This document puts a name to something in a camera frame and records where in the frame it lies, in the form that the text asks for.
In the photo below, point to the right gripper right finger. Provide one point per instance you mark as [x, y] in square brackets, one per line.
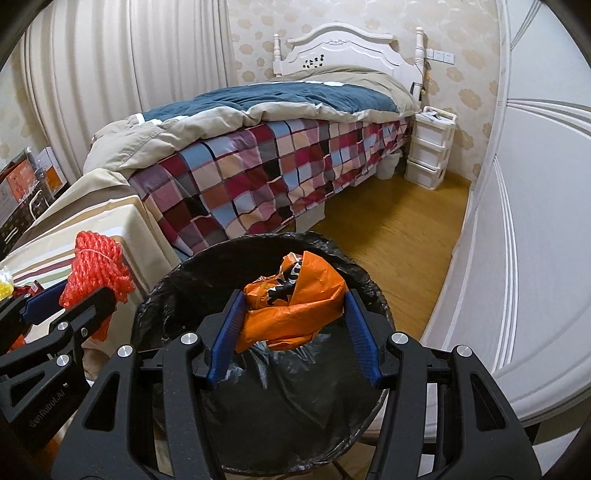
[444, 404]

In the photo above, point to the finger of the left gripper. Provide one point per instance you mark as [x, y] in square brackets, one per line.
[72, 327]
[29, 310]

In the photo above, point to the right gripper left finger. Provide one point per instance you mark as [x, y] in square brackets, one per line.
[111, 435]

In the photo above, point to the red foam fruit net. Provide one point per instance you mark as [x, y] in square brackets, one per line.
[98, 263]

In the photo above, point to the orange plastic bag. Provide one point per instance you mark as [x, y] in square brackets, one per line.
[287, 310]

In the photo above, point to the red plastic bag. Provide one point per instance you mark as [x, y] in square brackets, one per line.
[32, 289]

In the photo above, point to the yellow foam fruit net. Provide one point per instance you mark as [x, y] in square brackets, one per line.
[6, 283]

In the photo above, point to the black lined trash bin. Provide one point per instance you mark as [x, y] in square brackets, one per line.
[275, 412]

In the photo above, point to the cardboard boxes stack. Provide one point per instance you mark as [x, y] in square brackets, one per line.
[29, 186]

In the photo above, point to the striped table cloth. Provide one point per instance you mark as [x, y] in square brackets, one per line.
[101, 202]

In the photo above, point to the white wardrobe door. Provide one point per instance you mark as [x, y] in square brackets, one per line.
[518, 287]

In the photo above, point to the plaid bed sheet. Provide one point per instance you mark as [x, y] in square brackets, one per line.
[258, 179]

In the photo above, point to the small white waste bin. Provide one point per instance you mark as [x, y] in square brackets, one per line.
[388, 165]

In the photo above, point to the white plastic drawer unit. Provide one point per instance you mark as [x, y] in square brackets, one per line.
[430, 147]

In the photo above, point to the beige striped curtain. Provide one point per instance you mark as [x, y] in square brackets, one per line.
[88, 63]

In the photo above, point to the blue beige duvet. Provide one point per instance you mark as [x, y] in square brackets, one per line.
[337, 93]

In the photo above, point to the white bed headboard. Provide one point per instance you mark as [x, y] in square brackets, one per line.
[338, 43]

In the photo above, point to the white wall switch panel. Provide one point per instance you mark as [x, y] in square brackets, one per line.
[440, 56]

